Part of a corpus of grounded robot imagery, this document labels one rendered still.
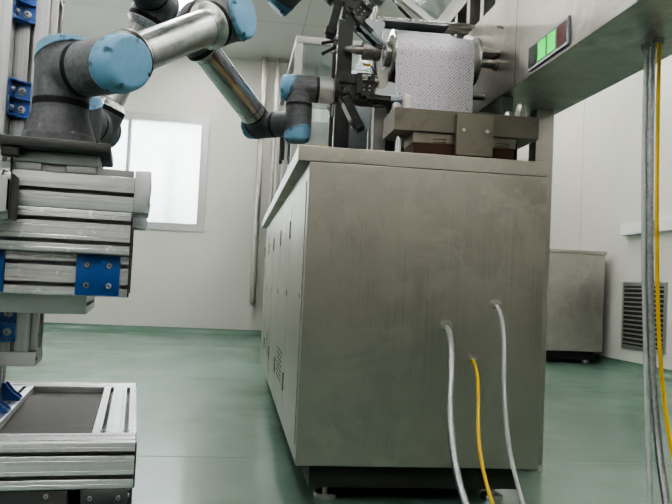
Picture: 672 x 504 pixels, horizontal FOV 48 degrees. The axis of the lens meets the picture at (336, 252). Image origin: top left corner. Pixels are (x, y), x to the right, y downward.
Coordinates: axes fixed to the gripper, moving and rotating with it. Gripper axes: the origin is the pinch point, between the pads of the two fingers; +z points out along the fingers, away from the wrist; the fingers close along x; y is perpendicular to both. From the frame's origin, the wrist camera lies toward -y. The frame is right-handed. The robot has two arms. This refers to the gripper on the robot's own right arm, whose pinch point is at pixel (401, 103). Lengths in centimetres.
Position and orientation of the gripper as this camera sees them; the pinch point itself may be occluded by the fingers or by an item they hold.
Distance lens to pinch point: 226.7
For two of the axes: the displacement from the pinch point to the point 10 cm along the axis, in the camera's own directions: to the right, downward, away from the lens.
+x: -1.3, 0.4, 9.9
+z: 9.9, 0.5, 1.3
